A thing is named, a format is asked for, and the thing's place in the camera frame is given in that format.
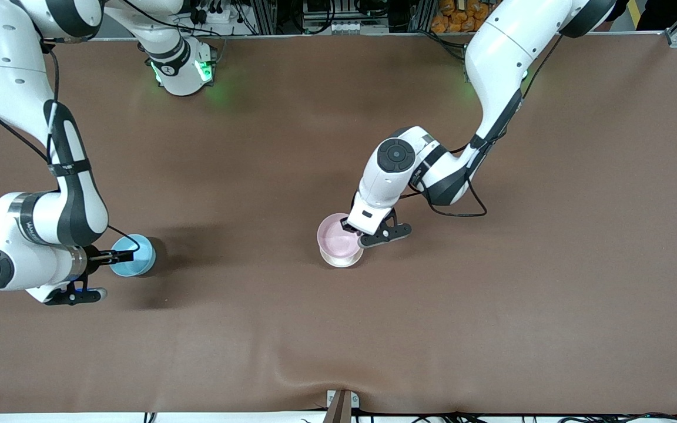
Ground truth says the blue bowl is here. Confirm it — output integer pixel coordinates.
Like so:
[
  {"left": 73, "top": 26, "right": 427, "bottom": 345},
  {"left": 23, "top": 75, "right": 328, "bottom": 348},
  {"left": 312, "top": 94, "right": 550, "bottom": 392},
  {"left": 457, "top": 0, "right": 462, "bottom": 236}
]
[{"left": 109, "top": 234, "right": 157, "bottom": 278}]

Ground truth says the pink bowl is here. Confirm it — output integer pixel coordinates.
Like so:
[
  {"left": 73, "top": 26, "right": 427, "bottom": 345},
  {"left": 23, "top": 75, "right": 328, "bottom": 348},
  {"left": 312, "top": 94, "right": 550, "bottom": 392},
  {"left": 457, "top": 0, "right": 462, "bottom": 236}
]
[{"left": 317, "top": 213, "right": 366, "bottom": 260}]

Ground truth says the white bowl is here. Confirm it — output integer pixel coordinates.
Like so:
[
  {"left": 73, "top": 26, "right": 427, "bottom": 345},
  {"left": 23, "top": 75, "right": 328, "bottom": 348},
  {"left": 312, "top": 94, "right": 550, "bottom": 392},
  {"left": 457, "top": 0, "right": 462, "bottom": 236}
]
[{"left": 319, "top": 246, "right": 365, "bottom": 269}]

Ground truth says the brown table mat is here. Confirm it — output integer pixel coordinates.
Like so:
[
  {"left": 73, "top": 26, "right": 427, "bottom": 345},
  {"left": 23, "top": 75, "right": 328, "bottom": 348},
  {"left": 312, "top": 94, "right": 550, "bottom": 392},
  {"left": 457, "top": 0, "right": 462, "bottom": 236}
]
[{"left": 0, "top": 32, "right": 677, "bottom": 415}]

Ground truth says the white terminal block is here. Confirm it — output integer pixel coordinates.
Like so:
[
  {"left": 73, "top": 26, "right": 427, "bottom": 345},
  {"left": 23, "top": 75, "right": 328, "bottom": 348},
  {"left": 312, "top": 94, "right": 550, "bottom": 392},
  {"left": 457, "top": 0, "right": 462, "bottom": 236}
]
[{"left": 331, "top": 21, "right": 376, "bottom": 34}]

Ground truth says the orange objects pile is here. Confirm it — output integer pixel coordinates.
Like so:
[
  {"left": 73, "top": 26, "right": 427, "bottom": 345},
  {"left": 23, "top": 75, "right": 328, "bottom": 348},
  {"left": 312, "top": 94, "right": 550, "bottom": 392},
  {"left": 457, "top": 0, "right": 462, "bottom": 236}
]
[{"left": 431, "top": 0, "right": 501, "bottom": 34}]

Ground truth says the grey metal equipment box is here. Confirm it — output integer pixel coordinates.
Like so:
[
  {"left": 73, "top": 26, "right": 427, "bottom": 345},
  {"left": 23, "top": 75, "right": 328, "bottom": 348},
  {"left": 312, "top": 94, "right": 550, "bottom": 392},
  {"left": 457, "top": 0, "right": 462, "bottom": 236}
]
[{"left": 302, "top": 0, "right": 392, "bottom": 23}]

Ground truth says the white power strip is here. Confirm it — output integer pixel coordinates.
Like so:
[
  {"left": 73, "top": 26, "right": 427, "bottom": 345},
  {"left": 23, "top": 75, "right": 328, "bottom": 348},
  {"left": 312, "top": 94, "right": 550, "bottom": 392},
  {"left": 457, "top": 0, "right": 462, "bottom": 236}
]
[{"left": 189, "top": 0, "right": 239, "bottom": 24}]

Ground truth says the person in black clothing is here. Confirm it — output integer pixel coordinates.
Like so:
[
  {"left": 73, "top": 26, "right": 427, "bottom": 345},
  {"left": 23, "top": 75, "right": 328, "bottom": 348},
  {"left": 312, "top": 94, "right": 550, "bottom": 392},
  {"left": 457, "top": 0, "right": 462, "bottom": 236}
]
[{"left": 609, "top": 0, "right": 677, "bottom": 32}]

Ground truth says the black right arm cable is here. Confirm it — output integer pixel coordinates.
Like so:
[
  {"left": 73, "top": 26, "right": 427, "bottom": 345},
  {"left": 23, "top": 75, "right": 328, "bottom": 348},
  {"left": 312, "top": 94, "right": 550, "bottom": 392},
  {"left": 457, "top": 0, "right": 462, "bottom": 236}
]
[{"left": 0, "top": 0, "right": 141, "bottom": 263}]

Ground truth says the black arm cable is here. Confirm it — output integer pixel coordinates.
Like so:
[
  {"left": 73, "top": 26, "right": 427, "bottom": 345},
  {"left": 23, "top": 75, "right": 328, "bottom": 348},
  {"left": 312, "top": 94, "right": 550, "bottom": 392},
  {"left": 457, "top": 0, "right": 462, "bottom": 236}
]
[
  {"left": 406, "top": 32, "right": 565, "bottom": 219},
  {"left": 0, "top": 0, "right": 141, "bottom": 263}
]

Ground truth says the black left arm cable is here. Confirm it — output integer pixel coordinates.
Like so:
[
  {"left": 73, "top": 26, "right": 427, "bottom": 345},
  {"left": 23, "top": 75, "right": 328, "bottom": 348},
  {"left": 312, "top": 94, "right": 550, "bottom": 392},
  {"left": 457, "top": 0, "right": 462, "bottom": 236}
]
[{"left": 406, "top": 32, "right": 565, "bottom": 219}]

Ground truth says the metal clamp bracket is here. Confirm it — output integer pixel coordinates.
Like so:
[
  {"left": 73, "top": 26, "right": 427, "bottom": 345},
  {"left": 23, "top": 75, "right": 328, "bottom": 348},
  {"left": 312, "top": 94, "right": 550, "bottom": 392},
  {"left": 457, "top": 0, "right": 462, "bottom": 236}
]
[{"left": 324, "top": 389, "right": 361, "bottom": 423}]

